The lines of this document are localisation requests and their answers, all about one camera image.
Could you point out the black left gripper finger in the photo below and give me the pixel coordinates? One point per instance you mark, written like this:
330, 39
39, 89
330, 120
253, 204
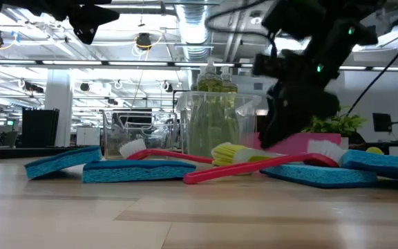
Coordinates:
92, 20

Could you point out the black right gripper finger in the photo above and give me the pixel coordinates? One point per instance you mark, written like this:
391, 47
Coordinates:
275, 133

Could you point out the yellow-green dish brush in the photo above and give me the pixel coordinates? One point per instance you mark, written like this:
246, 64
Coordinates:
230, 152

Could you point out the red dish brush white bristles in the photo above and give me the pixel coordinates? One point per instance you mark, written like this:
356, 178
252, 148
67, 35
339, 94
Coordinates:
171, 154
240, 168

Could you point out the clear green soap pump bottle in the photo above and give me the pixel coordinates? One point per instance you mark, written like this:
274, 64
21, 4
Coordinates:
210, 83
229, 86

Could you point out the blue cellulose sponge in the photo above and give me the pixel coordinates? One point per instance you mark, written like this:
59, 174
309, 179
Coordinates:
385, 166
323, 176
137, 171
61, 162

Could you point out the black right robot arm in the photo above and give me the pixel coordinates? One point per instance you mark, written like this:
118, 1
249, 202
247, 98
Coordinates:
337, 38

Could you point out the black monitor on arm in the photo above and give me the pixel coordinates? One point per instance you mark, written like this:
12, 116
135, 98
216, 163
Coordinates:
381, 121

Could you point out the pink plastic bin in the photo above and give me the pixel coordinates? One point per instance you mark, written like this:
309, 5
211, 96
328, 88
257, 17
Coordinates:
295, 143

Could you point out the clear plastic bin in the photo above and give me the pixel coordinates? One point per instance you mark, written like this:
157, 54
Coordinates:
140, 138
251, 114

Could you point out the green potted plant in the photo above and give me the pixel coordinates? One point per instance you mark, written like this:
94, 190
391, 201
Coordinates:
337, 122

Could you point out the long ceiling light strip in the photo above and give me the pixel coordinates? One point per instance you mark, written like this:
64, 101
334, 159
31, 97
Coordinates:
74, 63

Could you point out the white cabinet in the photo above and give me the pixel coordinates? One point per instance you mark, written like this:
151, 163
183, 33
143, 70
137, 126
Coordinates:
88, 135

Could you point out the black cabinet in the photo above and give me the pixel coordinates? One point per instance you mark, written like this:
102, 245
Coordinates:
40, 128

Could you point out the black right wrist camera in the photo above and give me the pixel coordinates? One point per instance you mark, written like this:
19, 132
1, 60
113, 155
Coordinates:
266, 65

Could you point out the silver ventilation duct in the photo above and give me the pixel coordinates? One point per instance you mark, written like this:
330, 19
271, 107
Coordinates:
193, 31

